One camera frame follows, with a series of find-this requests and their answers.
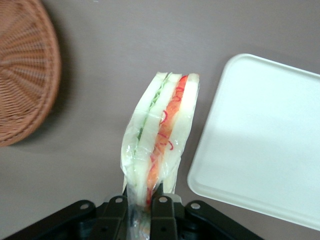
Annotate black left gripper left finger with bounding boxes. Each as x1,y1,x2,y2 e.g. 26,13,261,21
98,195,129,240

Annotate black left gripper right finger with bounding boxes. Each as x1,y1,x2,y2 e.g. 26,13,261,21
150,194,179,240

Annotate triangle sandwich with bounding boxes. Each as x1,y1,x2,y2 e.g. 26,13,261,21
119,71,202,240

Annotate cream rectangular plastic tray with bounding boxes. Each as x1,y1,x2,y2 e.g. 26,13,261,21
186,52,320,232

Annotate round brown wicker basket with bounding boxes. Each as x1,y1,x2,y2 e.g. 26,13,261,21
0,0,63,148

